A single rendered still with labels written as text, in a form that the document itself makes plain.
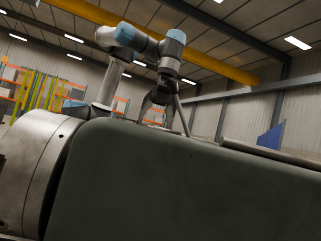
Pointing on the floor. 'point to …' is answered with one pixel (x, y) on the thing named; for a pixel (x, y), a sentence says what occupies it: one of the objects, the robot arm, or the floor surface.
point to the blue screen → (272, 137)
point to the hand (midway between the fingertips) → (154, 125)
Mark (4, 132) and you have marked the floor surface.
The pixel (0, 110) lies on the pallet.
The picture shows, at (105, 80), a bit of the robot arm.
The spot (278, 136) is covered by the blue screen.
